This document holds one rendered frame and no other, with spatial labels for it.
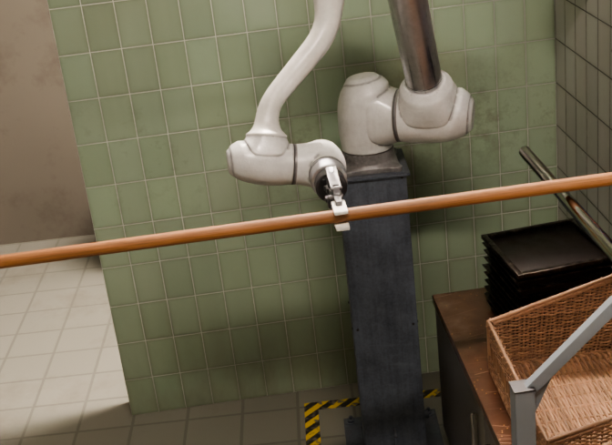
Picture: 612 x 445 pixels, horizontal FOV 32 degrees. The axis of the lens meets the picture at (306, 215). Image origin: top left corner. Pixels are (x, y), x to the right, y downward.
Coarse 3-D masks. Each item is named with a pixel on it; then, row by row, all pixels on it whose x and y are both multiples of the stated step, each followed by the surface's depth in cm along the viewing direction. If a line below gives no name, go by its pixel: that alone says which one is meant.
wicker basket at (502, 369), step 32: (576, 288) 274; (608, 288) 274; (512, 320) 276; (544, 320) 276; (576, 320) 277; (512, 352) 280; (544, 352) 280; (576, 352) 281; (608, 352) 281; (576, 384) 270; (608, 384) 268; (544, 416) 259; (576, 416) 257; (608, 416) 255
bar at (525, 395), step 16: (528, 160) 258; (544, 176) 247; (576, 208) 227; (592, 224) 219; (608, 240) 211; (608, 256) 208; (608, 304) 201; (592, 320) 202; (608, 320) 202; (576, 336) 203; (592, 336) 203; (560, 352) 204; (544, 368) 205; (560, 368) 205; (512, 384) 207; (528, 384) 206; (544, 384) 206; (512, 400) 208; (528, 400) 206; (512, 416) 210; (528, 416) 207; (512, 432) 212; (528, 432) 209
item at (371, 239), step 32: (352, 192) 307; (384, 192) 308; (352, 224) 311; (384, 224) 312; (352, 256) 315; (384, 256) 316; (352, 288) 320; (384, 288) 320; (352, 320) 324; (384, 320) 324; (416, 320) 325; (384, 352) 329; (416, 352) 329; (384, 384) 333; (416, 384) 334; (384, 416) 338; (416, 416) 338
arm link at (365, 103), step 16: (352, 80) 301; (368, 80) 300; (384, 80) 302; (352, 96) 300; (368, 96) 299; (384, 96) 300; (352, 112) 301; (368, 112) 300; (384, 112) 299; (352, 128) 303; (368, 128) 301; (384, 128) 300; (352, 144) 305; (368, 144) 304; (384, 144) 305
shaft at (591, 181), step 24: (480, 192) 232; (504, 192) 232; (528, 192) 232; (552, 192) 233; (288, 216) 231; (312, 216) 230; (336, 216) 230; (360, 216) 231; (384, 216) 232; (120, 240) 229; (144, 240) 229; (168, 240) 229; (192, 240) 230; (0, 264) 228; (24, 264) 229
